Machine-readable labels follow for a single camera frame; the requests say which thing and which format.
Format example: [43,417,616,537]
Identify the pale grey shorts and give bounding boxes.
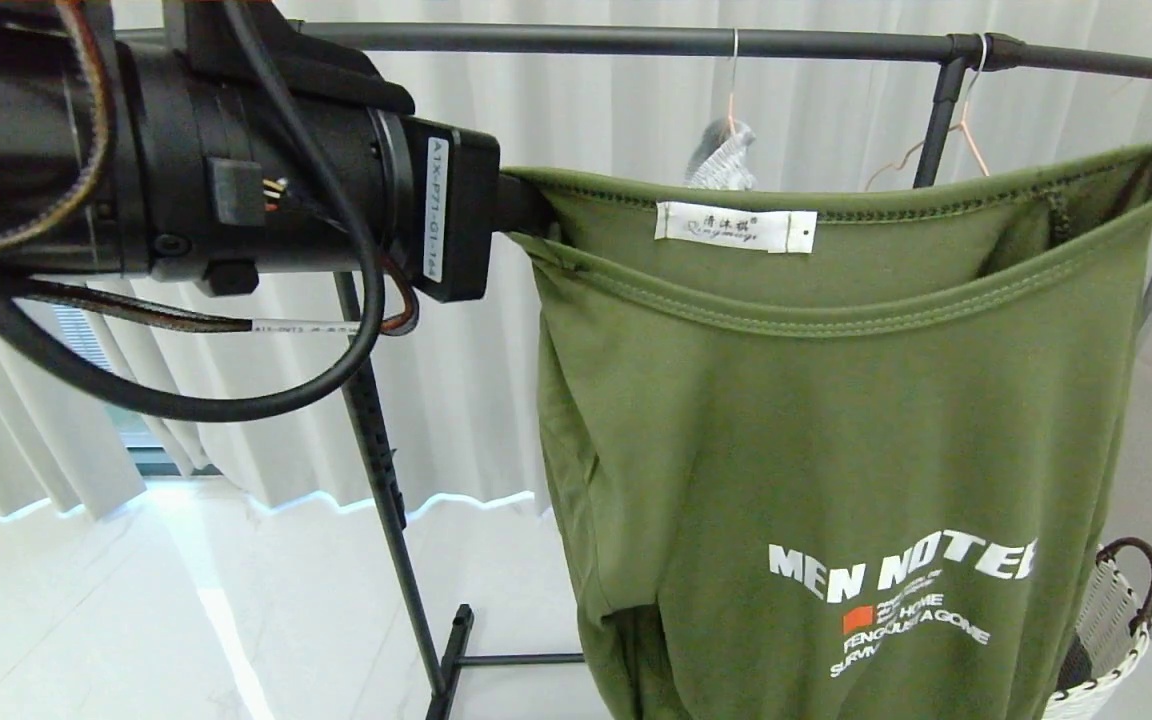
[684,118,759,191]

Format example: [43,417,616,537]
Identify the window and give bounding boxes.
[51,300,227,476]

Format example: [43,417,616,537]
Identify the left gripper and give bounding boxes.
[136,50,502,303]

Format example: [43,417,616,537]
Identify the white laundry basket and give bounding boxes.
[1041,537,1152,720]

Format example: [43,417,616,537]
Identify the black clothes rack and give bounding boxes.
[116,22,1152,720]

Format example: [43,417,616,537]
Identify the white curtain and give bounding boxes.
[0,290,147,521]
[0,0,1152,516]

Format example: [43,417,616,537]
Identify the pink clothes hanger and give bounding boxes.
[721,28,743,141]
[864,35,992,191]

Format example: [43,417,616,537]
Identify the olive green garment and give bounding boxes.
[501,135,1152,720]

